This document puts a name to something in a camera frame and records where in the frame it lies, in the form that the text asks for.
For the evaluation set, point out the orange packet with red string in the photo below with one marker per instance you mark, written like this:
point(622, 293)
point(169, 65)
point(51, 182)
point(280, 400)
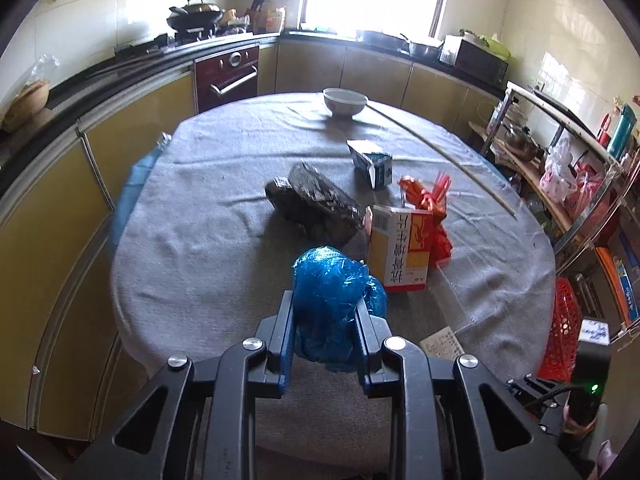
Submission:
point(434, 201)

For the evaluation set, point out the right hand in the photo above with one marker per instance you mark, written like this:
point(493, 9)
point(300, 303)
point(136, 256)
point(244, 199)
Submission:
point(585, 446)

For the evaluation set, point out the white ceramic bowl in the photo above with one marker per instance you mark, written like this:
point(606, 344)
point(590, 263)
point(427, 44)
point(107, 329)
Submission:
point(344, 103)

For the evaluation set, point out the clay pot on counter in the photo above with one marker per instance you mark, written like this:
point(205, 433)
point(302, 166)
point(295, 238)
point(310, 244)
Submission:
point(30, 102)

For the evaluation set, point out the paper slip on table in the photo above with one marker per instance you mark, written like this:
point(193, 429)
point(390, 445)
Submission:
point(443, 345)

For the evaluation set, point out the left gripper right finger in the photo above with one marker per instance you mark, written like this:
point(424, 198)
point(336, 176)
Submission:
point(370, 333)

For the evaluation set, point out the grey tablecloth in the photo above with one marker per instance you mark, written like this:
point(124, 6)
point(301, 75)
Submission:
point(204, 256)

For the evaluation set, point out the black wok with lid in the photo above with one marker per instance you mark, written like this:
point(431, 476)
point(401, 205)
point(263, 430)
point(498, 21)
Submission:
point(196, 14)

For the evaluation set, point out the metal storage rack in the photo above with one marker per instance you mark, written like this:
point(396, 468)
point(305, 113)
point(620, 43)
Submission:
point(583, 184)

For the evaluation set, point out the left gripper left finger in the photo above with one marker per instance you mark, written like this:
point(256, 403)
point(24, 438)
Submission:
point(273, 372)

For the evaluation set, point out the white orange medicine box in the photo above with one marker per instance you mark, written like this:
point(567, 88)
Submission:
point(400, 247)

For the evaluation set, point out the long bamboo stick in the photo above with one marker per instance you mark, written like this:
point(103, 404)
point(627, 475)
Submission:
point(495, 196)

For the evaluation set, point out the dark red built-in oven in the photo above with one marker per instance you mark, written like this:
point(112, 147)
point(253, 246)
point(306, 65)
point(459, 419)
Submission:
point(225, 77)

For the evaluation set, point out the small blue white carton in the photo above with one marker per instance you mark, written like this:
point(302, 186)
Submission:
point(373, 161)

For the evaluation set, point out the black microwave oven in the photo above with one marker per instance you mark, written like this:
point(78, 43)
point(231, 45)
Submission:
point(475, 61)

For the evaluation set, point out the red plastic basket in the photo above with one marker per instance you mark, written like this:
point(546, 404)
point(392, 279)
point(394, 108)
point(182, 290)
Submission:
point(560, 355)

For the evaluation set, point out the blue plastic bag ball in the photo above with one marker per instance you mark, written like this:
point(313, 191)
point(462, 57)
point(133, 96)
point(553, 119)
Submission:
point(327, 286)

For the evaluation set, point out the black plastic bag bundle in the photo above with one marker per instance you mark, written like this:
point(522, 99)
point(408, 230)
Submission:
point(308, 198)

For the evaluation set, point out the pink plastic bag on rack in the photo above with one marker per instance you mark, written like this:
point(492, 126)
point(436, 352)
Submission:
point(557, 181)

